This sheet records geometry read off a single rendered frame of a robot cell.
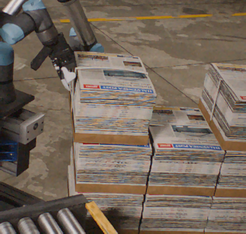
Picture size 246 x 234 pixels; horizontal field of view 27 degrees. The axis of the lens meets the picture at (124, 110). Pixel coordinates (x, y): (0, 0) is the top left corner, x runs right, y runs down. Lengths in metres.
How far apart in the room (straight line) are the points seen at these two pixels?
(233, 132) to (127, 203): 0.52
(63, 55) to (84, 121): 0.26
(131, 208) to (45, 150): 1.39
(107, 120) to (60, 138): 1.69
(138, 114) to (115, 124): 0.09
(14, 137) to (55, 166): 1.11
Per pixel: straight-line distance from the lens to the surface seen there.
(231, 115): 2.04
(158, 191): 2.15
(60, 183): 3.17
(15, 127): 2.21
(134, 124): 1.96
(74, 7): 2.30
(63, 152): 3.46
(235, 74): 2.23
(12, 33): 1.85
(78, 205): 1.72
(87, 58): 2.12
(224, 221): 2.33
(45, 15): 1.93
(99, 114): 1.92
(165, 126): 2.19
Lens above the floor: 1.85
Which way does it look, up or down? 27 degrees down
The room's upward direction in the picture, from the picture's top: 9 degrees clockwise
